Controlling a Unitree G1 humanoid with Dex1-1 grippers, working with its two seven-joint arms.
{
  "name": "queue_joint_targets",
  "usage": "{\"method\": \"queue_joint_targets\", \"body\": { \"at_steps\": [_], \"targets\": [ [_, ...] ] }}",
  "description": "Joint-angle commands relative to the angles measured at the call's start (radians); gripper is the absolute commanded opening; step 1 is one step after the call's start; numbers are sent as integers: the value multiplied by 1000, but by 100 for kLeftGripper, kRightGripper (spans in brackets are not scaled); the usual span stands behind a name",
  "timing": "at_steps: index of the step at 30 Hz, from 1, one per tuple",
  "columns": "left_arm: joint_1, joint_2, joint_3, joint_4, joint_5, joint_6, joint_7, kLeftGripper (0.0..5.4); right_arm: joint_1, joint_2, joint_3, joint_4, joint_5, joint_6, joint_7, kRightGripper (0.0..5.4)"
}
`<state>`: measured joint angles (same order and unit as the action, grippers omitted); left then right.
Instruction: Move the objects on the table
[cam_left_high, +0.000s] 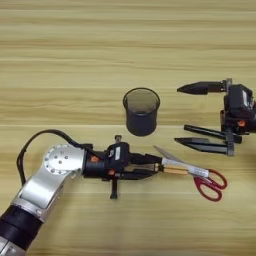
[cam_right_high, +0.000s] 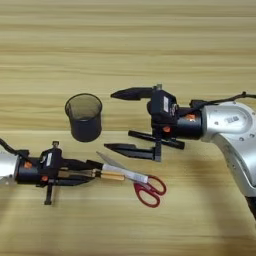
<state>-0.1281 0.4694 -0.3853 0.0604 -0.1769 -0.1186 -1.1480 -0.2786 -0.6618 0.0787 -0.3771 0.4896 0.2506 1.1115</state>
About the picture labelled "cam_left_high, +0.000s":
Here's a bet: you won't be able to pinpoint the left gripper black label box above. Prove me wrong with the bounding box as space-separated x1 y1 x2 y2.
105 141 130 169

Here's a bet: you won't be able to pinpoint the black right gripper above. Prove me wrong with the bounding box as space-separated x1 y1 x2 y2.
173 77 256 158

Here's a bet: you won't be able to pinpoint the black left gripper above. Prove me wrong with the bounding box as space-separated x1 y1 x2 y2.
82 134 158 200

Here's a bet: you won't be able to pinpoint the black mesh pen cup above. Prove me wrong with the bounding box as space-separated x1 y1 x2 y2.
122 87 161 137

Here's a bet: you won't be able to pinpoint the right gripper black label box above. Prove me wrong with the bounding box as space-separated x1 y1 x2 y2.
226 83 256 124

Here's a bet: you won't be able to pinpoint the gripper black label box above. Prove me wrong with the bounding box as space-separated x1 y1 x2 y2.
226 83 256 124
105 141 130 169

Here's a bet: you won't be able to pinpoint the red handled scissors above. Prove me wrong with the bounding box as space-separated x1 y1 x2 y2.
153 145 229 203

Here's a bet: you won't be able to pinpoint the amber handled screwdriver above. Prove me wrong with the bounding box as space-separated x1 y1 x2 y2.
153 162 190 176

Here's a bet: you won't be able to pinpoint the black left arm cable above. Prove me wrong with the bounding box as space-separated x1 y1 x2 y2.
16 129 95 186

